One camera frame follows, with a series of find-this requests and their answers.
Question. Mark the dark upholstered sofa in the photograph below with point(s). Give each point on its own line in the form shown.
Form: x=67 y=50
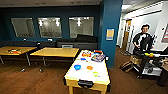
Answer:
x=83 y=41

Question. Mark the orange snack packets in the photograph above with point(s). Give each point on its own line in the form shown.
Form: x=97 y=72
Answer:
x=86 y=54

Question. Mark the blue plastic bowl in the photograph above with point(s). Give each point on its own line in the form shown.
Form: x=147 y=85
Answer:
x=77 y=67

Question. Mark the small red black object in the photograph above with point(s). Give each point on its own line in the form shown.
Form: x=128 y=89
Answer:
x=13 y=51

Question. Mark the interior glass window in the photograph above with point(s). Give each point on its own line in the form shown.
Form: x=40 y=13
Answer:
x=81 y=26
x=49 y=27
x=22 y=27

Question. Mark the white table with colourful dishes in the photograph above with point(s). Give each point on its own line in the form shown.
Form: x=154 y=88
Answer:
x=83 y=76

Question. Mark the small flat blue object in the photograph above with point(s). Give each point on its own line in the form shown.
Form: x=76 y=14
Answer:
x=83 y=59

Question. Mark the dark long wall bench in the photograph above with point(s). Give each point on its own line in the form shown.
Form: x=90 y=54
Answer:
x=26 y=43

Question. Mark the red flat packet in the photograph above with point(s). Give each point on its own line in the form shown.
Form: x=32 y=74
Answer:
x=98 y=52

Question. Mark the long wooden table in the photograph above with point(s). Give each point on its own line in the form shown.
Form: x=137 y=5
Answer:
x=55 y=52
x=23 y=50

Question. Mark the seated person dark shirt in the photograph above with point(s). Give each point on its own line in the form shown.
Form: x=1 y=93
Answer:
x=142 y=38

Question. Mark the ceiling light panel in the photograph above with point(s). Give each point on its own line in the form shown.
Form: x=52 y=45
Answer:
x=126 y=6

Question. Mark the colourful printed box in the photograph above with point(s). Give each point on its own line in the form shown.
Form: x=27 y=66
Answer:
x=97 y=58

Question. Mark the yellow wall sign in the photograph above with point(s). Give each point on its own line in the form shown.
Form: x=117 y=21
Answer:
x=110 y=34

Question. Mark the grey rectangular panel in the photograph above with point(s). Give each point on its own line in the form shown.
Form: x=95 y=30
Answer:
x=67 y=46

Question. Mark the black wheeled cart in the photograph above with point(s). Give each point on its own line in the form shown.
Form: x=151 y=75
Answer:
x=150 y=63

